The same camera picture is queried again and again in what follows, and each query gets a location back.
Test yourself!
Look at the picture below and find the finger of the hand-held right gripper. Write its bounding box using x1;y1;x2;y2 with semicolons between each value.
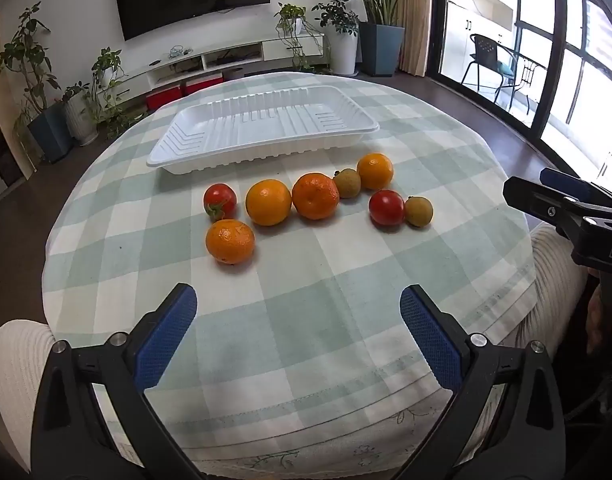
503;176;612;229
540;167;612;209

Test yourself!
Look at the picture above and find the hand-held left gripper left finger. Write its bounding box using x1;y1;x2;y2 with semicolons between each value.
30;282;207;480

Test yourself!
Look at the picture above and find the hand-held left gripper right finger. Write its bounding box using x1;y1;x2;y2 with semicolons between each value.
400;284;582;480

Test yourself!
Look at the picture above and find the orange with dark spot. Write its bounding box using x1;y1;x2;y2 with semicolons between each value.
206;219;255;265

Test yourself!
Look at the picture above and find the brown longan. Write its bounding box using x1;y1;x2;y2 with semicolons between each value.
333;168;362;199
404;196;434;228

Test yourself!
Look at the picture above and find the stemless red tomato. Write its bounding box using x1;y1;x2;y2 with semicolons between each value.
369;189;405;227

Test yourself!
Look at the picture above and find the red tomato with green stem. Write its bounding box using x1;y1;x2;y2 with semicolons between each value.
203;183;238;222

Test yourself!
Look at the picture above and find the large smooth orange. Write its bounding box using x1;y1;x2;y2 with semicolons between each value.
245;179;293;227

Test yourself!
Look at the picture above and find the dark orange mandarin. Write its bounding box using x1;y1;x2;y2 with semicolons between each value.
292;172;341;221

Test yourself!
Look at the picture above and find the white plastic tray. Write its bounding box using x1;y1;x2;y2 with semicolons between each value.
146;85;380;176

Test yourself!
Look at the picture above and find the person's right hand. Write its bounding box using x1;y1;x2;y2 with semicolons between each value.
585;276;608;357

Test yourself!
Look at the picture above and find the person's right leg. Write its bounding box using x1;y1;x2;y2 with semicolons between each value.
506;224;589;348

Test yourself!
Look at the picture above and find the person's leg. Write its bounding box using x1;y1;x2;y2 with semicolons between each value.
506;224;589;348
0;319;54;478

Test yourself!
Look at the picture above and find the black metal side table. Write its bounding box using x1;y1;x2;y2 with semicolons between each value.
506;55;547;115

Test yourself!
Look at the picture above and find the black framed glass door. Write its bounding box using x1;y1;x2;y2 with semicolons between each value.
432;0;612;196

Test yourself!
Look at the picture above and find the green checked tablecloth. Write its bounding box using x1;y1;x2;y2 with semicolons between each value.
43;72;537;480

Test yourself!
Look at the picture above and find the black metal chair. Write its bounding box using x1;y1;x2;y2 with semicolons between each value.
460;33;518;103

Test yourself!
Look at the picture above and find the person's left leg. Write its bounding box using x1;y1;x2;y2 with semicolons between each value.
0;319;54;478

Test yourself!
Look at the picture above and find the small round orange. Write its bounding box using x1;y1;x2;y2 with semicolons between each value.
357;153;395;191

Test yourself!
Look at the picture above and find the white balcony cabinet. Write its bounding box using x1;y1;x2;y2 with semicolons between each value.
447;0;518;46

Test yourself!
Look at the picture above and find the beige curtain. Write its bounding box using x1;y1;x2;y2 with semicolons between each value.
393;0;435;78

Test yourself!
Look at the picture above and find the large plant in blue pot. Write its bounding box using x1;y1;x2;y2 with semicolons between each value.
330;0;433;78

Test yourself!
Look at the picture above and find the leafy plant in white pot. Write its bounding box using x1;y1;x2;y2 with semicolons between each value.
60;81;102;147

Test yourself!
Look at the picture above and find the red storage box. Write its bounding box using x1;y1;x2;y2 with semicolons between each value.
146;86;181;112
184;73;223;97

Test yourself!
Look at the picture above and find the bushy plant in white pot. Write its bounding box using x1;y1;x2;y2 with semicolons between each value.
312;0;361;76

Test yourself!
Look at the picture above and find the trailing pothos plant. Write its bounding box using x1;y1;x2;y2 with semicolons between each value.
90;47;136;138

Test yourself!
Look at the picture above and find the white television cabinet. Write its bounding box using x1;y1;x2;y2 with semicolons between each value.
98;34;327;98

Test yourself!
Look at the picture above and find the tall plant in dark pot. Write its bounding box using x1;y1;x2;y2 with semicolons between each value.
0;2;74;163

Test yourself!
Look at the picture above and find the trailing plant on cabinet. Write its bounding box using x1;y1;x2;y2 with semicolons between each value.
274;3;323;72

